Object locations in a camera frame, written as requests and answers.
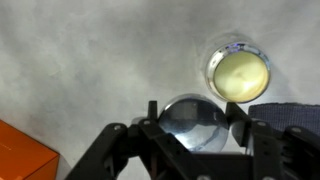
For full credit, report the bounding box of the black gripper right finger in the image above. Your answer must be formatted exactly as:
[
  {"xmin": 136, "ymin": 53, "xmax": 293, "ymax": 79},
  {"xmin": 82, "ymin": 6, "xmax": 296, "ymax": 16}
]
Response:
[{"xmin": 225, "ymin": 102, "xmax": 320, "ymax": 180}]

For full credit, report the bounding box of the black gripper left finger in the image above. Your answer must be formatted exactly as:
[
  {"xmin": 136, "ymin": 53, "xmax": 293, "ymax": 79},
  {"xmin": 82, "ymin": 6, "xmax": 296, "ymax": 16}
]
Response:
[{"xmin": 65, "ymin": 101, "xmax": 190, "ymax": 180}]

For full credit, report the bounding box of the round silver lid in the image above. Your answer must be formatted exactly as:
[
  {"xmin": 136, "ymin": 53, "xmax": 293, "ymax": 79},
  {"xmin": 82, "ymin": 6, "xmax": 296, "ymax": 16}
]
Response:
[{"xmin": 158, "ymin": 94, "xmax": 228, "ymax": 152}]

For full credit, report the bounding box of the dark blue placemat cloth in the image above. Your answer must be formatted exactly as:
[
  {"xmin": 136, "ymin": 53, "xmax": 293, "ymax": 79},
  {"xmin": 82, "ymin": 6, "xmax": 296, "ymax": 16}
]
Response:
[{"xmin": 248, "ymin": 103, "xmax": 320, "ymax": 135}]

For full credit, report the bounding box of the orange cardboard box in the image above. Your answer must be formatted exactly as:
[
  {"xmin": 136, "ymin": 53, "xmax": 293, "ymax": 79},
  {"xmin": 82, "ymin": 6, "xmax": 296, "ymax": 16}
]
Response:
[{"xmin": 0, "ymin": 121, "xmax": 59, "ymax": 180}]

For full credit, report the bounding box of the silver jar with yellow cream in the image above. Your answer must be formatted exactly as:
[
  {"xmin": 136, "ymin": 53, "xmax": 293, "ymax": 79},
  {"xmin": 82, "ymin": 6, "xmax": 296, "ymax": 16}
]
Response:
[{"xmin": 204, "ymin": 41, "xmax": 271, "ymax": 103}]

